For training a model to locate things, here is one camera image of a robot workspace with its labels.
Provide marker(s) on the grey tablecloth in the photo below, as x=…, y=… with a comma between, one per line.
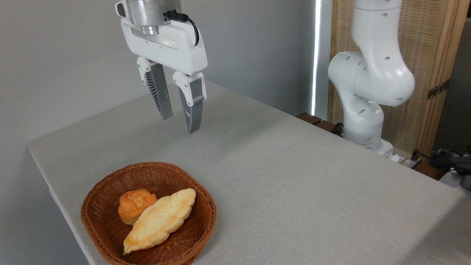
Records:
x=294, y=184

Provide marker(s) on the dark grey bag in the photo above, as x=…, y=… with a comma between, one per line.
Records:
x=460, y=165

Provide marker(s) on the white power strip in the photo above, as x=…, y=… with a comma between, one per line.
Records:
x=404, y=161

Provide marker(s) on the long braided bread loaf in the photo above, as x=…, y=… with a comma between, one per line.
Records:
x=158, y=221

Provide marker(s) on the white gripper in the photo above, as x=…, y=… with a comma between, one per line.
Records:
x=173, y=48

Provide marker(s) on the round orange bread roll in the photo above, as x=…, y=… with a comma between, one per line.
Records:
x=130, y=208

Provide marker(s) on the black table clamp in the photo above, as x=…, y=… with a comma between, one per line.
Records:
x=337, y=129

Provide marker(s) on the metal screen hinge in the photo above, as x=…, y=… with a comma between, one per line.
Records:
x=438, y=89

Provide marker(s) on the silver metal wrist flange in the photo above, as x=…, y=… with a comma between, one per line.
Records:
x=147, y=11

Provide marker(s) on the brown wicker basket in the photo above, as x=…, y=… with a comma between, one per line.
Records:
x=176, y=243

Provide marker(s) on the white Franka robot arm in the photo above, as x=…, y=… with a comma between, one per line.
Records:
x=375, y=73

